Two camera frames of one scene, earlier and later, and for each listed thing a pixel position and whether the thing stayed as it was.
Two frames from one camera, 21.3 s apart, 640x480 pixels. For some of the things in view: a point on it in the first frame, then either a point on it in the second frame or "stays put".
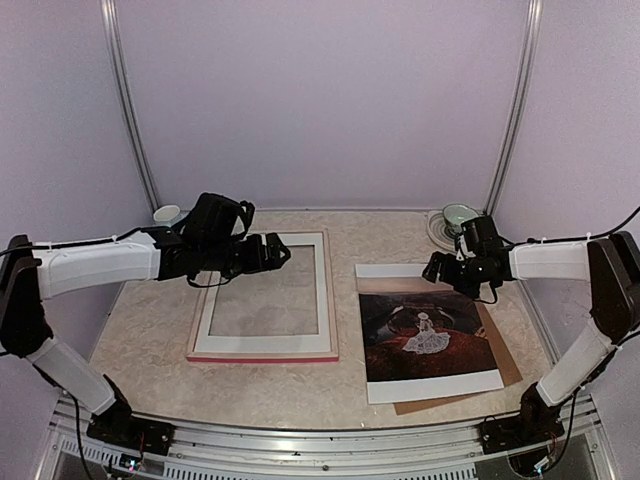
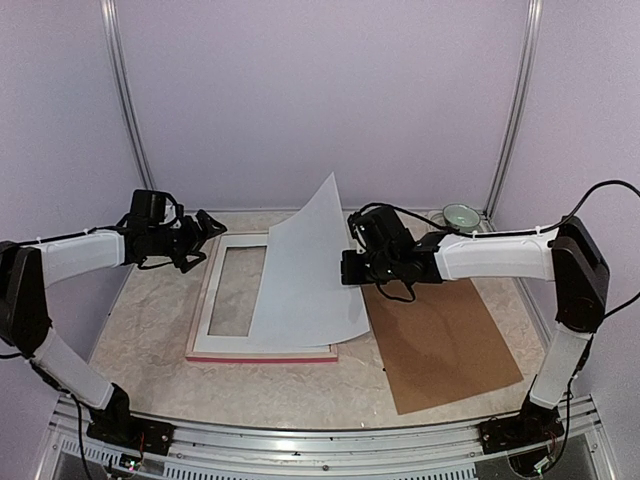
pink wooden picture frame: [272, 356] stays put
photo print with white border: [421, 338] to [302, 300]
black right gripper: [447, 273] to [351, 274]
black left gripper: [256, 261] to [196, 238]
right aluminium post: [520, 98] stays put
